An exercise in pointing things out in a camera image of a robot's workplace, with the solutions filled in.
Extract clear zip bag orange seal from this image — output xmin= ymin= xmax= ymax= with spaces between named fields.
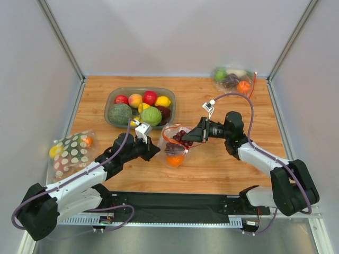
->
xmin=156 ymin=124 xmax=199 ymax=168

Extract fake purple grapes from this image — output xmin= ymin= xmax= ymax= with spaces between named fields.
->
xmin=165 ymin=130 xmax=193 ymax=156

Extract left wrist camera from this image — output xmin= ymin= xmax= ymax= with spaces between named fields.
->
xmin=135 ymin=123 xmax=153 ymax=144

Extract fake red pomegranate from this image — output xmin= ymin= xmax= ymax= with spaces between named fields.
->
xmin=142 ymin=90 xmax=157 ymax=106

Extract white slotted cable duct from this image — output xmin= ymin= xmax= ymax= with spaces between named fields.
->
xmin=58 ymin=214 xmax=259 ymax=228

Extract zip bag with food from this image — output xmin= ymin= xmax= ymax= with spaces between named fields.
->
xmin=211 ymin=66 xmax=257 ymax=98
xmin=47 ymin=130 xmax=99 ymax=183

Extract fake yellow banana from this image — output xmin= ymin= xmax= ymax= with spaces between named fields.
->
xmin=130 ymin=116 xmax=142 ymax=126

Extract left zip bag with food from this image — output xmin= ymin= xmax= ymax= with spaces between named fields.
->
xmin=47 ymin=130 xmax=99 ymax=183

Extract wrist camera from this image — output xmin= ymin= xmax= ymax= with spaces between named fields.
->
xmin=202 ymin=99 xmax=216 ymax=120
xmin=135 ymin=123 xmax=153 ymax=144

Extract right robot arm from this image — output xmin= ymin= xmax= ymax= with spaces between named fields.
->
xmin=182 ymin=111 xmax=320 ymax=216

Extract fake orange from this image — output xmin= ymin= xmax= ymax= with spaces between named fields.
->
xmin=166 ymin=155 xmax=184 ymax=167

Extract fake yellow lemon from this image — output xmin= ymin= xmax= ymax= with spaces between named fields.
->
xmin=155 ymin=96 xmax=171 ymax=107

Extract purple cable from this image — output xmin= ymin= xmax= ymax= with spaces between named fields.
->
xmin=213 ymin=92 xmax=313 ymax=236
xmin=12 ymin=118 xmax=140 ymax=240

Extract grey plastic fruit bowl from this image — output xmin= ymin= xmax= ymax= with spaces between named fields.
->
xmin=104 ymin=87 xmax=176 ymax=129

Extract fake peach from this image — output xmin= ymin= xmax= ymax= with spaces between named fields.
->
xmin=128 ymin=94 xmax=142 ymax=108

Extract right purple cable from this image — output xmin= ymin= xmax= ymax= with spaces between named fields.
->
xmin=213 ymin=92 xmax=313 ymax=236

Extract far zip bag with food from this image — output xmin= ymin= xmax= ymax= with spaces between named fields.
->
xmin=211 ymin=66 xmax=257 ymax=98

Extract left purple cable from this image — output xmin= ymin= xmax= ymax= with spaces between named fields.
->
xmin=12 ymin=118 xmax=140 ymax=240

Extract fake dark red apple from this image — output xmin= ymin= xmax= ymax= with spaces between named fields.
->
xmin=156 ymin=106 xmax=171 ymax=120

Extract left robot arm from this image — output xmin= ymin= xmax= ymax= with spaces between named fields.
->
xmin=12 ymin=133 xmax=160 ymax=241

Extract fake yellow pepper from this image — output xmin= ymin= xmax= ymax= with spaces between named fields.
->
xmin=138 ymin=102 xmax=151 ymax=114

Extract fake green melon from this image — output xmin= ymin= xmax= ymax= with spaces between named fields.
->
xmin=108 ymin=103 xmax=132 ymax=125

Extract fake green cabbage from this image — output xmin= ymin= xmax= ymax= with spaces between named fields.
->
xmin=140 ymin=106 xmax=162 ymax=126

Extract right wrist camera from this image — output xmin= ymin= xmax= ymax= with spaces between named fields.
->
xmin=202 ymin=99 xmax=216 ymax=120

